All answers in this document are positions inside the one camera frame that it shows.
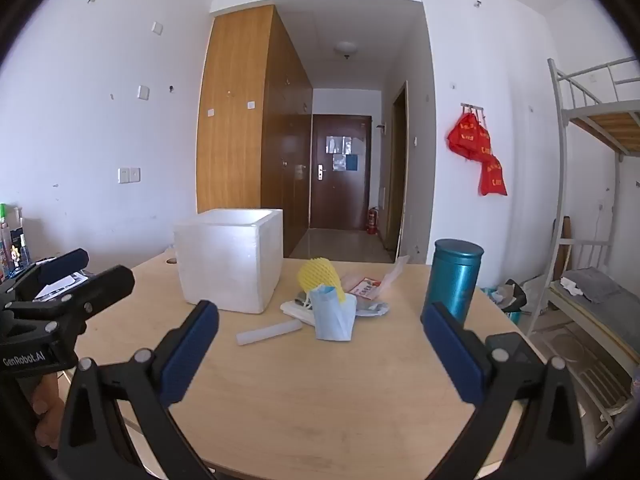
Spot white notice papers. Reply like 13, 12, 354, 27
326, 135, 359, 171

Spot grey blanket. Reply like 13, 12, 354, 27
560, 266, 640, 306

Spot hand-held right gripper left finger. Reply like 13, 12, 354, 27
56, 300, 221, 480

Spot blue face mask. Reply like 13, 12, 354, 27
306, 282, 357, 342

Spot printed paper sheets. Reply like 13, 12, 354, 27
35, 270, 91, 302

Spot grey metal bunk bed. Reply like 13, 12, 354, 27
525, 56, 640, 443

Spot teal metal canister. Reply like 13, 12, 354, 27
422, 238, 485, 326

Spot white foam strip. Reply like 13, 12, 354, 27
236, 320, 304, 347

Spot person's left hand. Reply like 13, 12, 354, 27
30, 374, 67, 456

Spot clear plastic bottle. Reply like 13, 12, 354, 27
10, 207, 31, 267

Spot white foam box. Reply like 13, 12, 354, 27
173, 208, 284, 315

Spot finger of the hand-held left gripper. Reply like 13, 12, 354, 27
0, 247, 90, 301
10, 264, 136, 333

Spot wooden wardrobe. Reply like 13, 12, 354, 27
196, 5, 314, 258

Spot dark brown entrance door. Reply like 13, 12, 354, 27
309, 114, 373, 232

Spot red cloth bag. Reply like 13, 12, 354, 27
447, 112, 481, 161
480, 155, 508, 197
472, 120, 497, 162

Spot clear packet with red label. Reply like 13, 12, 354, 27
342, 255, 411, 301

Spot brown side door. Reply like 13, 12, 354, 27
385, 81, 408, 256

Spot yellow foam fruit net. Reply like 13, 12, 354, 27
297, 256, 346, 306

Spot dark trash bag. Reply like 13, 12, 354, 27
492, 279, 528, 311

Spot wooden board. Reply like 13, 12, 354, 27
560, 216, 574, 286

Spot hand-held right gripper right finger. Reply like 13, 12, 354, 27
420, 301, 588, 480

